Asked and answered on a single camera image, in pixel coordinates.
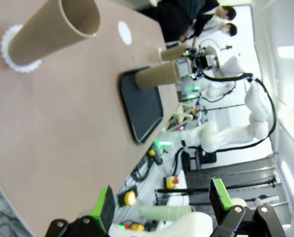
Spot white scalloped paper coaster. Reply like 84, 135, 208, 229
0, 23, 42, 73

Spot person in light top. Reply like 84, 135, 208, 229
206, 16, 238, 38

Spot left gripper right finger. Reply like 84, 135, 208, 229
208, 176, 287, 237

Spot rectangular ceiling light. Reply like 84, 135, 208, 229
277, 45, 294, 59

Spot long ceiling light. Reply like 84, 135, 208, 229
281, 160, 294, 198

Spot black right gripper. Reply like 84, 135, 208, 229
183, 49, 209, 80

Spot yellow emergency stop box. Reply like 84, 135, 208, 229
164, 175, 180, 188

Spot pale green stacked cups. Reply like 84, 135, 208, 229
139, 204, 193, 220

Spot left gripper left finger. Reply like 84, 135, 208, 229
44, 184, 117, 237

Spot yellow black handheld controller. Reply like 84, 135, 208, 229
148, 149, 164, 165

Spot beige wooden frame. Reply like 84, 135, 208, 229
165, 102, 199, 131

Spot black plastic tray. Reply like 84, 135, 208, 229
119, 66, 165, 145

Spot yellow red button box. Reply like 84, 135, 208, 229
123, 222, 146, 232

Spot person in black jacket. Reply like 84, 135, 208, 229
139, 0, 237, 46

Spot yellow round button box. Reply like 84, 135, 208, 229
124, 190, 137, 206

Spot black tripod pole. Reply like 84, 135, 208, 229
155, 186, 211, 195

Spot tall beige cup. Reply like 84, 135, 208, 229
8, 0, 102, 65
134, 60, 181, 89
160, 44, 190, 61

